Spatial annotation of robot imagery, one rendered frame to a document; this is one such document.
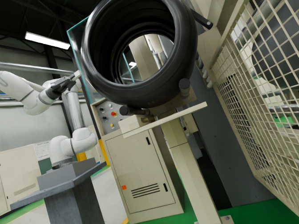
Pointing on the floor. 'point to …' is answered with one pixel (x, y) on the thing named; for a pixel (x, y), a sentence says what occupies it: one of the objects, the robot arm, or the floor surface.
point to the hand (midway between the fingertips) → (76, 75)
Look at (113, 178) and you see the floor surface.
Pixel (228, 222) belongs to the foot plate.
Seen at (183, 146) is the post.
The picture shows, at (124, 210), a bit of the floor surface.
